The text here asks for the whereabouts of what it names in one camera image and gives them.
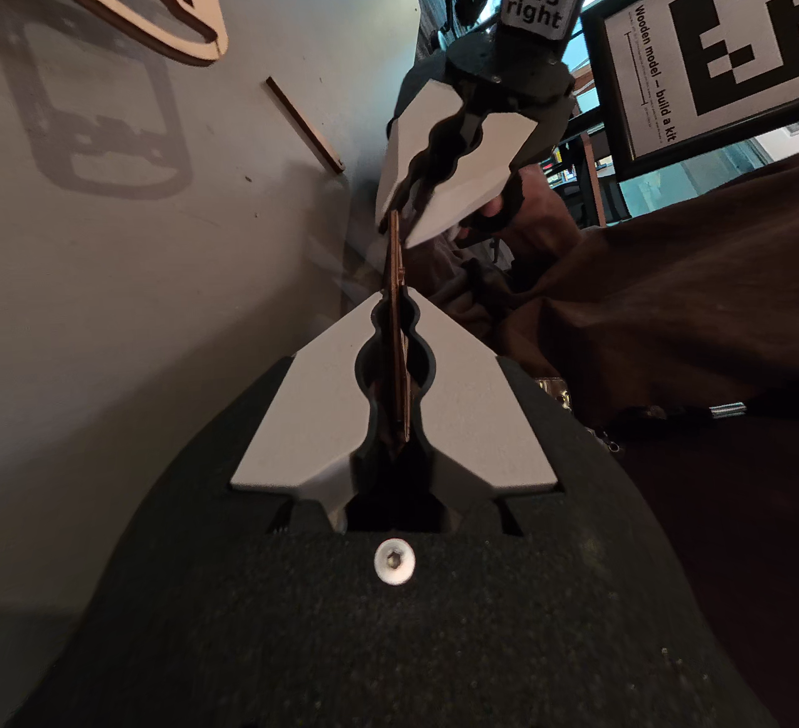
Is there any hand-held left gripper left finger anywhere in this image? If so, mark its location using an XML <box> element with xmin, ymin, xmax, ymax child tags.
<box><xmin>231</xmin><ymin>290</ymin><xmax>387</xmax><ymax>501</ymax></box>

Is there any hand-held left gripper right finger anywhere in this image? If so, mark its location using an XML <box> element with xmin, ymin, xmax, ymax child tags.
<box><xmin>402</xmin><ymin>289</ymin><xmax>559</xmax><ymax>500</ymax></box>

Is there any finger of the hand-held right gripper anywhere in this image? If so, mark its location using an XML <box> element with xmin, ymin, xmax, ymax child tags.
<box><xmin>404</xmin><ymin>112</ymin><xmax>542</xmax><ymax>250</ymax></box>
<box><xmin>373</xmin><ymin>79</ymin><xmax>468</xmax><ymax>235</ymax></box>

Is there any wooden frame sheet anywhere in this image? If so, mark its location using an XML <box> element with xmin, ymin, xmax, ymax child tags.
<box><xmin>380</xmin><ymin>209</ymin><xmax>414</xmax><ymax>462</ymax></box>

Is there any person's right hand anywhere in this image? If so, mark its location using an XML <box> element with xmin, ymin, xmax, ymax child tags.
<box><xmin>471</xmin><ymin>165</ymin><xmax>584</xmax><ymax>301</ymax></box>

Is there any wooden strip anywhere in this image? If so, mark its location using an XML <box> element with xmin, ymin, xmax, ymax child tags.
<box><xmin>265</xmin><ymin>77</ymin><xmax>347</xmax><ymax>175</ymax></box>

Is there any framed tag sign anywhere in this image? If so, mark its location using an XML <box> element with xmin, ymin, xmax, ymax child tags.
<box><xmin>579</xmin><ymin>0</ymin><xmax>799</xmax><ymax>184</ymax></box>

